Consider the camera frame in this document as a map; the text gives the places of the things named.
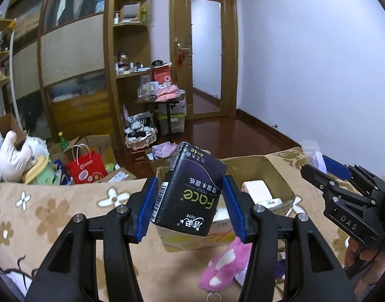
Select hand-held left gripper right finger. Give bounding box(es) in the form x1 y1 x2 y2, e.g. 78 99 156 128
222 174 358 302

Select brown cardboard box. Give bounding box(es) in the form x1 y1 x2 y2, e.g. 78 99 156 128
0 113 26 142
85 134 116 164

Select lace trimmed basket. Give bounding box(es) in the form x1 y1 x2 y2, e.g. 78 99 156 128
125 127 158 152

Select pink cloth pieces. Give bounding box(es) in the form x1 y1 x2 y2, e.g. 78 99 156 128
151 141 177 159

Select pink plush paw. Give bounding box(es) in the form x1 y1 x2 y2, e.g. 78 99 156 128
200 237 288 294

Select person's right hand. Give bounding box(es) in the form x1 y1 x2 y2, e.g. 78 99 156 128
345 237 385 287

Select clear plastic bag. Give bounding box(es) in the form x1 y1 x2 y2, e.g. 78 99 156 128
301 140 327 173

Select wooden sliding door wardrobe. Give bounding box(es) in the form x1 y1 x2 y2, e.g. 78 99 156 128
4 0 124 145

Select pink folded cloth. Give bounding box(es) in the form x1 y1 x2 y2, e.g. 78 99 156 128
156 85 180 103

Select small framed mirror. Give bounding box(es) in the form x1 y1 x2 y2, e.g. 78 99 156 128
121 2 141 19

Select small side table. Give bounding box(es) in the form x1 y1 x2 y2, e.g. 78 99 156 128
134 96 187 136

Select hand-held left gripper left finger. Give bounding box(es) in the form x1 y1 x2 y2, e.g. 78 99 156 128
25 176 160 302

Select black tissue pack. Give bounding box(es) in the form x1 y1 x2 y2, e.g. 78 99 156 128
151 142 228 237

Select wooden door with glass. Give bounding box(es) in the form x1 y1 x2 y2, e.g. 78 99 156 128
169 0 237 120

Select pink white plush roll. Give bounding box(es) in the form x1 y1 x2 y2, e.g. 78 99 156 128
241 179 272 202

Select red paper bag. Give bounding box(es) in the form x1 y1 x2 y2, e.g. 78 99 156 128
66 144 108 184

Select green tissue pack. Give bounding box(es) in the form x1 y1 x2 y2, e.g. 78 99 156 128
257 198 283 210

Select white plush doll yellow bib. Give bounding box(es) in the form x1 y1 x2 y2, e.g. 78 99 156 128
0 130 52 184

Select clear plastic jar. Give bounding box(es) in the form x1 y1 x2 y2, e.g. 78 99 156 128
137 75 152 99

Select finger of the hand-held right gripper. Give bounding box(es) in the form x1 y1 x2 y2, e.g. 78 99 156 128
301 164 385 243
323 156 385 199

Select red gift box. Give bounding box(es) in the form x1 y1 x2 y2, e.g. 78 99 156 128
152 66 174 85

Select wooden corner shelf unit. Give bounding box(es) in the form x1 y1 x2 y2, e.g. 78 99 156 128
104 0 155 152

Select clear storage bins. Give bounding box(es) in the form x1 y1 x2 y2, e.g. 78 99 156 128
157 96 187 136

